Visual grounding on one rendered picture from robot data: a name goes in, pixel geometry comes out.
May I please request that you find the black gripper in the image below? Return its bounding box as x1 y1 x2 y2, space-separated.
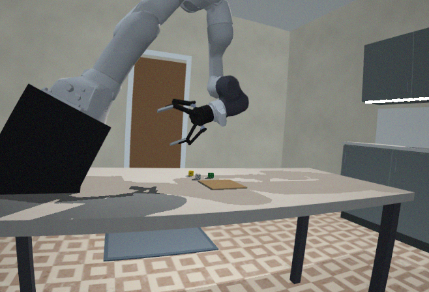
157 99 214 146

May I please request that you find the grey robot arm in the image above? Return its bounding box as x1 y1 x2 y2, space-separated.
41 0 249 126

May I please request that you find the tan square mat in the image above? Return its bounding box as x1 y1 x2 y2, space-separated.
198 179 247 190

